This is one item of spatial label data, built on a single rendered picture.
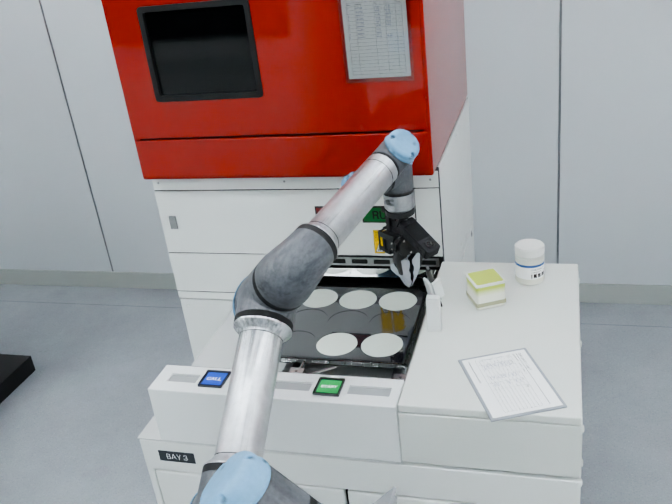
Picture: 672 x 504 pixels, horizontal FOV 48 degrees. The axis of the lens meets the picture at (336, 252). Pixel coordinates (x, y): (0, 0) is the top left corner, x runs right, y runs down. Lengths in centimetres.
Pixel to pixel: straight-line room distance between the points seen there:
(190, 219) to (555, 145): 181
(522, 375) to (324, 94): 82
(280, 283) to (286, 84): 67
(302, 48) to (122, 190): 244
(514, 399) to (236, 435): 53
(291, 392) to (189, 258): 80
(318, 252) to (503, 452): 53
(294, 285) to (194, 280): 95
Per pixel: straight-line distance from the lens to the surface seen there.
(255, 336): 144
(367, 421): 156
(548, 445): 153
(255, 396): 139
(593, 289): 374
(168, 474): 186
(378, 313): 195
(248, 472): 120
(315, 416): 159
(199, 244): 224
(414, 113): 185
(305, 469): 170
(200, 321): 238
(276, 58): 190
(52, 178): 438
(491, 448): 155
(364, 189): 152
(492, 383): 156
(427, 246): 180
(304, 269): 138
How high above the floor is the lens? 189
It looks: 25 degrees down
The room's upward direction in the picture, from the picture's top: 7 degrees counter-clockwise
